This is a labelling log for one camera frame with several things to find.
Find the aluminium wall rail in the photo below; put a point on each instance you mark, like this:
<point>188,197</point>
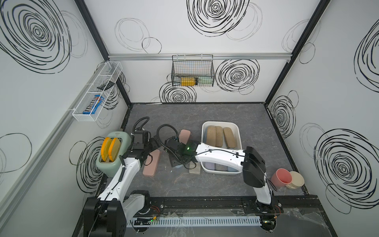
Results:
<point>200,56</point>
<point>38,160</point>

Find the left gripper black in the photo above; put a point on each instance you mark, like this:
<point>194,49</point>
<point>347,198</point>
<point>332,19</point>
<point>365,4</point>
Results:
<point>154,145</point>

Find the white slotted cable duct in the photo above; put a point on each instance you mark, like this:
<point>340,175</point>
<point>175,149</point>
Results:
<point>213,221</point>

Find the mint green toaster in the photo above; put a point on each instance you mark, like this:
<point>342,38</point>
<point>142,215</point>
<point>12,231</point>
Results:
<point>111,168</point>

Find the yellow item in basket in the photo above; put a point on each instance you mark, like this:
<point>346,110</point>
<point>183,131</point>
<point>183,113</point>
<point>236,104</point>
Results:
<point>188,82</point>

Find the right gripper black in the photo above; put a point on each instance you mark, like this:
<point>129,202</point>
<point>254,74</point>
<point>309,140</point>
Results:
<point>172,159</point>

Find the black wire wall basket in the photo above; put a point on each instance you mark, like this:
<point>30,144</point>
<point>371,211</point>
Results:
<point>191,68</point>

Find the white wire wall shelf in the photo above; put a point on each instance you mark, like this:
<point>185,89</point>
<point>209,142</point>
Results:
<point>107,71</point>

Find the pink plastic cup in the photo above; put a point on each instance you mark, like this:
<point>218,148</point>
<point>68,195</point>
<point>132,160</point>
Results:
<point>281,178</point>

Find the aluminium wall rail left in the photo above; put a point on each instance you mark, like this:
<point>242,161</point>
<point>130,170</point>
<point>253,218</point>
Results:
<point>38,160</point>

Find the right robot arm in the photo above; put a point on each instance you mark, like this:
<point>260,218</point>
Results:
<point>247,161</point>

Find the green item in basket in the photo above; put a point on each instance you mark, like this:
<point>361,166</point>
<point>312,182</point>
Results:
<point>205,81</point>

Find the pink glasses case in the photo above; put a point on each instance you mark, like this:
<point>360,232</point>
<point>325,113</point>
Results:
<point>151,163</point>
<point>184,136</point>

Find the right orange toast slice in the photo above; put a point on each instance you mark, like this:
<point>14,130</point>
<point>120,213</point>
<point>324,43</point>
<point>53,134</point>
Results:
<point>113,149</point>

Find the blue candy packet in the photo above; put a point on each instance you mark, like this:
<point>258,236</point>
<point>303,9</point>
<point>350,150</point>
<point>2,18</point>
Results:
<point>93,105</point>

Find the black remote on shelf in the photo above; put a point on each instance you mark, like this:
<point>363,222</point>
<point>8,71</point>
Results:
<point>106,86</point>

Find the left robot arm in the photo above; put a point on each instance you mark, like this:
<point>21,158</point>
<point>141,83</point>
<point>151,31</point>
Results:
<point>108,214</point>

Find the purple fabric glasses case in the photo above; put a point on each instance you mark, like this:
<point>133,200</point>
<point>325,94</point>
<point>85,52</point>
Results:
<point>209,166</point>

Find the orange toast slice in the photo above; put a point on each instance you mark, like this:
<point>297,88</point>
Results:
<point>113,149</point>
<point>105,154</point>

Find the grey fabric glasses case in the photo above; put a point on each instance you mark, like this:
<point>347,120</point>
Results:
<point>221,167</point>

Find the tan fabric glasses case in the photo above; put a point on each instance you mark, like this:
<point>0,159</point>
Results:
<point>211,136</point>

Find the left orange toast slice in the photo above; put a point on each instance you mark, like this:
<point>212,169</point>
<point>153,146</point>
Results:
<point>105,154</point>

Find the aluminium wall rail back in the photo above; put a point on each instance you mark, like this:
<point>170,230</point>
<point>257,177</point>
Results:
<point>200,56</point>

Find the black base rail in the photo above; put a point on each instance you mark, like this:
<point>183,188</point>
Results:
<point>248,204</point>

